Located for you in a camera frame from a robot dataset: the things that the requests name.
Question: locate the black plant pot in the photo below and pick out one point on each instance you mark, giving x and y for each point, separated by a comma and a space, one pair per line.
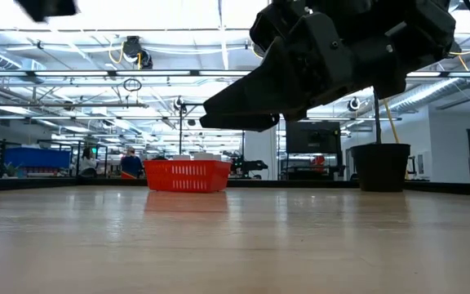
380, 167

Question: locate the person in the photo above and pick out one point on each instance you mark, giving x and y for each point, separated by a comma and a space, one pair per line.
88, 162
131, 164

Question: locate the black camera stand frame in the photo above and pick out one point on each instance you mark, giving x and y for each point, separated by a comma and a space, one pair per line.
180, 130

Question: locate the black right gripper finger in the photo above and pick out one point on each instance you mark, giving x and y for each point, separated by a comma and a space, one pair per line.
239, 122
267, 90

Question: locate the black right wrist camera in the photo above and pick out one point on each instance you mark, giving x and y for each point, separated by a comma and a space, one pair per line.
276, 26

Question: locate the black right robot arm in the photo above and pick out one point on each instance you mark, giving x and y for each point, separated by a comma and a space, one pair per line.
426, 28

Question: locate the red plastic basket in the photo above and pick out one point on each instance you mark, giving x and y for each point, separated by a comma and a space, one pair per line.
186, 176

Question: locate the black monitor screen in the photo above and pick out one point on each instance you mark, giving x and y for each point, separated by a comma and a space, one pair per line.
313, 138

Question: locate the black background robot arm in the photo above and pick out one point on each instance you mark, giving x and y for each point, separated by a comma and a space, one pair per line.
251, 165

